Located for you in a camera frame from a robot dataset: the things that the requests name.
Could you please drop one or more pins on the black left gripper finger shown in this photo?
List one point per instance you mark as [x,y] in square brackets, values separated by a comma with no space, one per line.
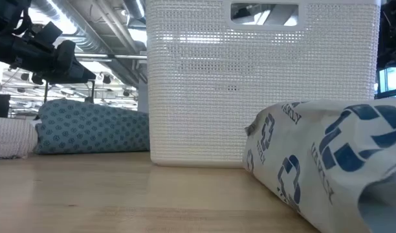
[75,77]
[68,53]

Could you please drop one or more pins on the white gauze bandage roll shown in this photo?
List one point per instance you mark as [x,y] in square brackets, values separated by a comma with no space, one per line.
[10,137]

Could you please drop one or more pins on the white perforated plastic basket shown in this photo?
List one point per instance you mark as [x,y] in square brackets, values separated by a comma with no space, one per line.
[217,97]

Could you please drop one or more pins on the white pouch with blue crosses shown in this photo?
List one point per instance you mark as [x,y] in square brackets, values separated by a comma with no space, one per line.
[314,161]

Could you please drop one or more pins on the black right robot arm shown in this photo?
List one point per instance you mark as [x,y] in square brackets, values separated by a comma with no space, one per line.
[392,29]

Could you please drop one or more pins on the black ceiling spotlight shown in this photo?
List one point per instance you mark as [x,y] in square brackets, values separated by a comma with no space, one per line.
[126,93]
[106,79]
[25,76]

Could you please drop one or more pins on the grey horizontal ceiling pipe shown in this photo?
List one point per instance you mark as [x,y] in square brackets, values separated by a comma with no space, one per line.
[120,56]

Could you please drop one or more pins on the teal patterned fabric pouch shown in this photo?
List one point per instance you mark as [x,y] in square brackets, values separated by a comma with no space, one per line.
[88,129]

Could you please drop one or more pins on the black computer monitor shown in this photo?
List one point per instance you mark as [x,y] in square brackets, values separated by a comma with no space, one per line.
[0,105]

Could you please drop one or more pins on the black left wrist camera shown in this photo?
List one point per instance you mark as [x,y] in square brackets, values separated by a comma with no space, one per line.
[47,34]

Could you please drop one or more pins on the window with dark frame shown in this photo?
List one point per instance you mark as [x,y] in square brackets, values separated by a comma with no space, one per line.
[392,79]

